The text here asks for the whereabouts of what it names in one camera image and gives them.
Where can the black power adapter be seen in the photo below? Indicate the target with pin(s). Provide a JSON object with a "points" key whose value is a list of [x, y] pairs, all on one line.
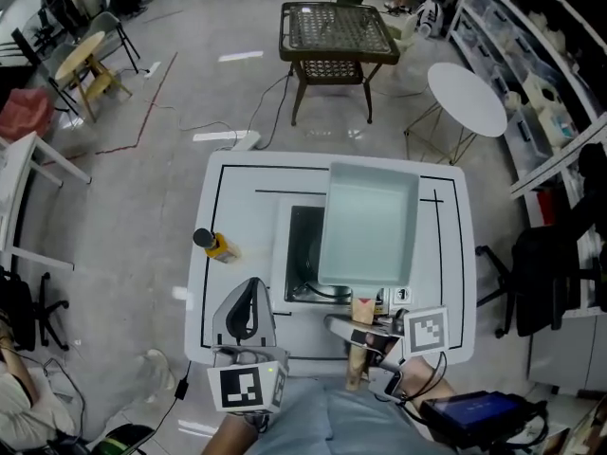
{"points": [[180, 390]]}

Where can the pink cushioned chair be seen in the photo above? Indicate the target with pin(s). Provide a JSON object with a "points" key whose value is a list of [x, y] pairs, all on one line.
{"points": [[26, 112]]}

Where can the rectangular pan with wooden handle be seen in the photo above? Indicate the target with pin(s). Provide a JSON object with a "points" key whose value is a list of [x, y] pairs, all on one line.
{"points": [[367, 225]]}

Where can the person's right forearm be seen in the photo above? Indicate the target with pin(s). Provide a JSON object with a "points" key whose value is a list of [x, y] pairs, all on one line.
{"points": [[427, 372]]}

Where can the round wooden table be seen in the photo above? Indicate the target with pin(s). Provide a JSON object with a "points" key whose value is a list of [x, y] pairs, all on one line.
{"points": [[80, 55]]}

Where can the portable gas stove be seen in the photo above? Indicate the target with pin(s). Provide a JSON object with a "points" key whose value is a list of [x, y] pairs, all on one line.
{"points": [[303, 235]]}

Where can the white round side table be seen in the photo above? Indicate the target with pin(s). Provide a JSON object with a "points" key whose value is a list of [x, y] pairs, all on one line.
{"points": [[467, 97]]}

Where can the red box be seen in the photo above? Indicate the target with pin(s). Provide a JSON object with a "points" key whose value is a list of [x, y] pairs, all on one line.
{"points": [[545, 206]]}

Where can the gray chair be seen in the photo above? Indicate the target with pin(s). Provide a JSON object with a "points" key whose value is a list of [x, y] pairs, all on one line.
{"points": [[106, 24]]}

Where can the person's light blue jeans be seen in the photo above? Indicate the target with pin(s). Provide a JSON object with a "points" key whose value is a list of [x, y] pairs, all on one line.
{"points": [[355, 420]]}

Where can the gray cabinet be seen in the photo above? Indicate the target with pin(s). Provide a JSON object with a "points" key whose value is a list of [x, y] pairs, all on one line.
{"points": [[564, 353]]}

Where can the white shelf rack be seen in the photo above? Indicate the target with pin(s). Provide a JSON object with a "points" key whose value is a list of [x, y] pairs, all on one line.
{"points": [[559, 158]]}

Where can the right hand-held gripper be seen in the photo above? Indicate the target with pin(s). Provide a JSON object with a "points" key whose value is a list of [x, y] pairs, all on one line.
{"points": [[427, 332]]}

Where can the yellow bottle with black cap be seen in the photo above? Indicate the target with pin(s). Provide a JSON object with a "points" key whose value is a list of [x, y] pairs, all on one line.
{"points": [[223, 249]]}

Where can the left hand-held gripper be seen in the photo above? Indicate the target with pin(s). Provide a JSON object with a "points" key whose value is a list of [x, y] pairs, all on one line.
{"points": [[242, 389]]}

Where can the person's left forearm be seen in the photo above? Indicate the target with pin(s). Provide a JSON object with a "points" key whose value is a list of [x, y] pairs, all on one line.
{"points": [[227, 436]]}

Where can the black device with blue screen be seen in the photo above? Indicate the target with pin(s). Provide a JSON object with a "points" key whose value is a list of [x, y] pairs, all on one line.
{"points": [[474, 410]]}

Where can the white power strip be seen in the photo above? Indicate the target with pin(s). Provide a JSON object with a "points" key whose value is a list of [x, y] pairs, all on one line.
{"points": [[244, 141], [152, 70]]}

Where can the black office chair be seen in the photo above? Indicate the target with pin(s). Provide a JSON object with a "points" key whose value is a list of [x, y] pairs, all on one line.
{"points": [[19, 306], [545, 278]]}

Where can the white rectangular table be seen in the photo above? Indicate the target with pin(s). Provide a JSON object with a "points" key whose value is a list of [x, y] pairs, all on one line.
{"points": [[14, 173]]}

